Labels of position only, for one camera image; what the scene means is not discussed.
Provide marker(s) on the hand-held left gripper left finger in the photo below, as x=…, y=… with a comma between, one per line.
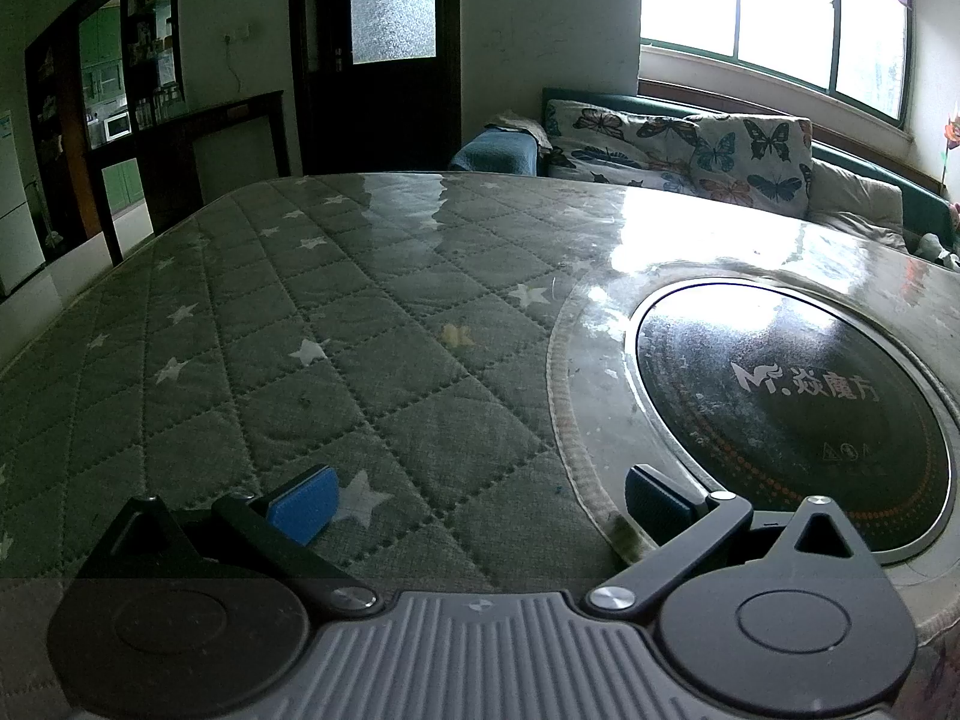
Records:
x=300, y=502

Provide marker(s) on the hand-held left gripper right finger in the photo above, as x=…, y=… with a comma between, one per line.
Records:
x=660, y=506

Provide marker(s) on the round black induction cooktop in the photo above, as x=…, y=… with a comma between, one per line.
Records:
x=787, y=405

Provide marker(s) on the grey star quilted tablecloth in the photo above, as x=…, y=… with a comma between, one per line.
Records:
x=262, y=315

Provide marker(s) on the butterfly print pillow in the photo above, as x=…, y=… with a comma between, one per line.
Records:
x=750, y=161
x=615, y=139

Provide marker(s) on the beige cushion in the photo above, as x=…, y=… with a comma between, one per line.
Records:
x=855, y=191

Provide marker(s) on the grey plush toy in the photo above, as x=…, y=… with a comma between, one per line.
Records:
x=934, y=247

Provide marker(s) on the dark wooden door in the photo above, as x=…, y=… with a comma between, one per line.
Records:
x=322, y=120

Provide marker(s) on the blue towel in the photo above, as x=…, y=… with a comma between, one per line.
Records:
x=495, y=154

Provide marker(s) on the white refrigerator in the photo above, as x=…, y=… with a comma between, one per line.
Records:
x=19, y=225

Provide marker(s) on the dark wooden console table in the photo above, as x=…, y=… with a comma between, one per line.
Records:
x=225, y=109

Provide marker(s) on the dark green sofa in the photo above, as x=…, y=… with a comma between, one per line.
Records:
x=645, y=103

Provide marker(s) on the white cloth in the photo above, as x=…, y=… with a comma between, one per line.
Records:
x=517, y=121

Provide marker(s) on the white microwave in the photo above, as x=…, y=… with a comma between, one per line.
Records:
x=118, y=126

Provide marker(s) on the row of glass jars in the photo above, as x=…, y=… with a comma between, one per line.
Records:
x=157, y=106

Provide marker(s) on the dark wooden shelf cabinet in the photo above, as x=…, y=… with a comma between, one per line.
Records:
x=71, y=135

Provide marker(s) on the colourful pinwheel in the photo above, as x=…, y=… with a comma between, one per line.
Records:
x=952, y=136

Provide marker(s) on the green framed window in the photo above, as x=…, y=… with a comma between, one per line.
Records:
x=780, y=7

